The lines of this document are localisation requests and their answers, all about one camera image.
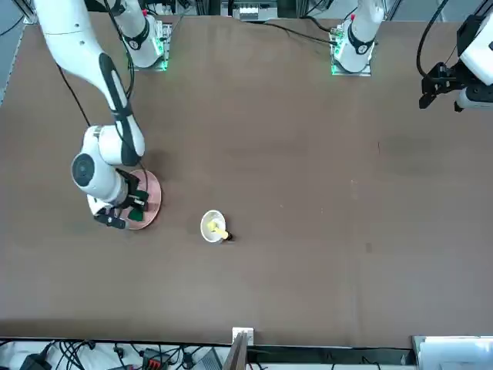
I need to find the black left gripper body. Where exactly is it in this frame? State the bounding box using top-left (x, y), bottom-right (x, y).
top-left (437, 62), bottom-right (470, 96)

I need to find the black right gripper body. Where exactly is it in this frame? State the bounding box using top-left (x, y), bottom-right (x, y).
top-left (121, 169), bottom-right (136, 206)

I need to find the green and yellow sponge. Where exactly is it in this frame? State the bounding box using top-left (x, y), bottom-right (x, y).
top-left (128, 190), bottom-right (150, 222)

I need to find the pink plate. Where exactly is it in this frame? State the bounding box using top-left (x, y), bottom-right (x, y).
top-left (122, 169), bottom-right (163, 231)

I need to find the yellow spoon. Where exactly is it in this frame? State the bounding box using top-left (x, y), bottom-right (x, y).
top-left (206, 218), bottom-right (231, 239)

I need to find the red and black power strip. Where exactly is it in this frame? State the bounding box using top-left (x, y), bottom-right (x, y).
top-left (139, 348), bottom-right (162, 370)

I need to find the large black power adapter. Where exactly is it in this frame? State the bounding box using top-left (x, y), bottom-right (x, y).
top-left (18, 351), bottom-right (54, 370)

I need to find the white power strip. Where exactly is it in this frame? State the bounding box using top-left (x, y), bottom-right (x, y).
top-left (237, 4), bottom-right (263, 22)

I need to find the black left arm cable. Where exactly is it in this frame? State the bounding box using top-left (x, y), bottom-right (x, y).
top-left (415, 0), bottom-right (487, 78)

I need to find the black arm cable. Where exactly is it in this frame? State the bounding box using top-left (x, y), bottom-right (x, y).
top-left (55, 0), bottom-right (153, 204)
top-left (415, 0), bottom-right (487, 78)

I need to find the black wrist mount block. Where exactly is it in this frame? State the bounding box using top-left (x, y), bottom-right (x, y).
top-left (93, 210), bottom-right (127, 231)

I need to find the white mug with black handle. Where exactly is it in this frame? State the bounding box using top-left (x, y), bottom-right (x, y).
top-left (200, 209), bottom-right (236, 244)

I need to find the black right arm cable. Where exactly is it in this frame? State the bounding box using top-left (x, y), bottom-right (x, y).
top-left (55, 0), bottom-right (153, 204)

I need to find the thin black cable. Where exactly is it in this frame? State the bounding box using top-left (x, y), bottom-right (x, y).
top-left (246, 18), bottom-right (342, 45)

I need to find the white corner bracket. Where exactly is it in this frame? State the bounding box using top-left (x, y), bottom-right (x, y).
top-left (232, 327), bottom-right (256, 347)

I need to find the aluminium frame post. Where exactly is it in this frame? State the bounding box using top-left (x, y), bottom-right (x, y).
top-left (223, 330), bottom-right (250, 370)

